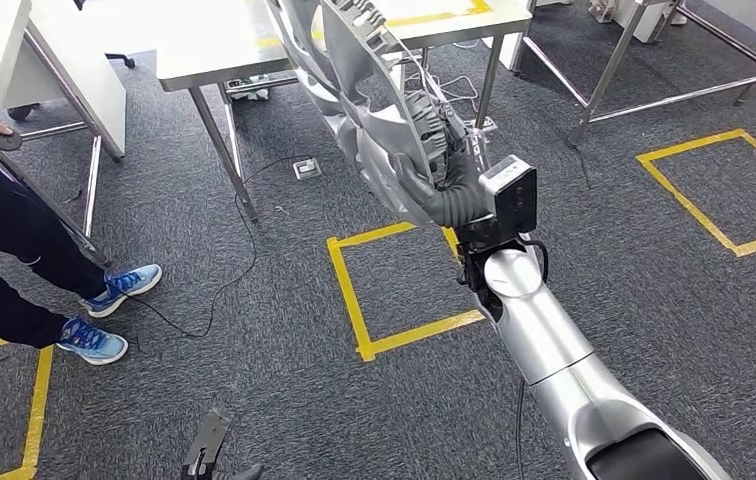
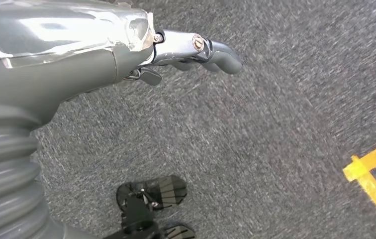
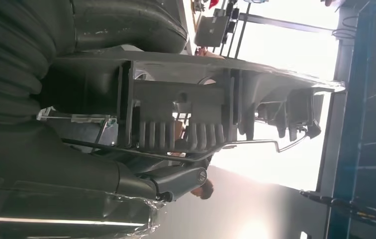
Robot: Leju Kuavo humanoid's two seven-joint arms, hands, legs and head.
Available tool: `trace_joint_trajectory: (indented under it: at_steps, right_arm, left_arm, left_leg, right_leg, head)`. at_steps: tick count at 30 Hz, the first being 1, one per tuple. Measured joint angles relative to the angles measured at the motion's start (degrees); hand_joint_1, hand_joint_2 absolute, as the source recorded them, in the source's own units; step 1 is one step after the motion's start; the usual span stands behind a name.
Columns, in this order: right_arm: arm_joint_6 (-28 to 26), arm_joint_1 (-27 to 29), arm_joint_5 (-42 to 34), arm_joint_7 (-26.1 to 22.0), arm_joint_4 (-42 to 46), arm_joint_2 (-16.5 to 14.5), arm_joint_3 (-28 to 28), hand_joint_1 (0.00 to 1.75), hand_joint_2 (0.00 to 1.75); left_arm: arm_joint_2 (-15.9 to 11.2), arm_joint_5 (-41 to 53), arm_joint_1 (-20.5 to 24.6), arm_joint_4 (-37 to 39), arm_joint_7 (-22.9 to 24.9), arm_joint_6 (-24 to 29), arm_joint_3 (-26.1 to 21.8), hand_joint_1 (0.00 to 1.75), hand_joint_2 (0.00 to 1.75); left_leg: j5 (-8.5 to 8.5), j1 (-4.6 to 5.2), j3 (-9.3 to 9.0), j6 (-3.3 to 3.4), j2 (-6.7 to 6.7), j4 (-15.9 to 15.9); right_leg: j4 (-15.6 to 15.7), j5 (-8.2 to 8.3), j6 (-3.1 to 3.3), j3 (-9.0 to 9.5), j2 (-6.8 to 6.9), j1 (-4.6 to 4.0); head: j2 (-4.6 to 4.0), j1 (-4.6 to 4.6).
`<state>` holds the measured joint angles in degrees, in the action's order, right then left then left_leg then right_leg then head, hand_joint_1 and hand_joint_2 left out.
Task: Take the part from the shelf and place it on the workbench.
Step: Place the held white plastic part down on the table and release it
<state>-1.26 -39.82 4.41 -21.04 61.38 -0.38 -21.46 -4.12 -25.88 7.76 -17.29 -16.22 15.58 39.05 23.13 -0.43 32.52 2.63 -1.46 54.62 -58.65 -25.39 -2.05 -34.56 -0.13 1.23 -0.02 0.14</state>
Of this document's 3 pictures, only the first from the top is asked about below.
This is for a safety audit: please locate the silver wheel hubcap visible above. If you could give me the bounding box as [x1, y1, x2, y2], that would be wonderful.
[265, 0, 482, 230]

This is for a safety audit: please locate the yellow floor tape square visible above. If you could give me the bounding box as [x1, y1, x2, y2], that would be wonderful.
[636, 129, 756, 258]
[326, 221, 487, 364]
[0, 336, 56, 480]

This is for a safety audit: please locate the white workbench table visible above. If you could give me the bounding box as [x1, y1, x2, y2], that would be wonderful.
[155, 0, 537, 225]

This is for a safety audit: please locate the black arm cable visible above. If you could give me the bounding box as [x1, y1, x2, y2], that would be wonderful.
[513, 377, 528, 480]

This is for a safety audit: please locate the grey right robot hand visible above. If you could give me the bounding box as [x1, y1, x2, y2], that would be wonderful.
[391, 113, 489, 213]

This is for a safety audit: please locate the person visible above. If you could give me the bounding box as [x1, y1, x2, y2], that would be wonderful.
[0, 109, 164, 368]

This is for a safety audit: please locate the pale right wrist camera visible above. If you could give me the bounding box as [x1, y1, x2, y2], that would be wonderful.
[478, 155, 540, 234]

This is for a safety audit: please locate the black floor cable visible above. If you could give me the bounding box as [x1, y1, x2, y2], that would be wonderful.
[122, 153, 316, 340]

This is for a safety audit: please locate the white panel desk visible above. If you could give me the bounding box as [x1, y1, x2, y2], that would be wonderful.
[0, 0, 129, 270]

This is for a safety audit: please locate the metal frame table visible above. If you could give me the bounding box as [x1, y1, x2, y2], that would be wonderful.
[513, 0, 756, 148]

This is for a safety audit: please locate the white cable bundle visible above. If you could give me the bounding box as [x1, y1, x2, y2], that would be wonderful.
[387, 29, 485, 117]

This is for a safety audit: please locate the black right wrist camera bracket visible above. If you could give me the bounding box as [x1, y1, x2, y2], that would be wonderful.
[454, 221, 532, 256]

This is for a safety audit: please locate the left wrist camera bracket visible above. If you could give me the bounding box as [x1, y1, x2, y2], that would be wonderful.
[181, 405, 265, 480]

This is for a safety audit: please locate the white floor socket box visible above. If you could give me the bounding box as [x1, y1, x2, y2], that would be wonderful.
[292, 156, 324, 182]

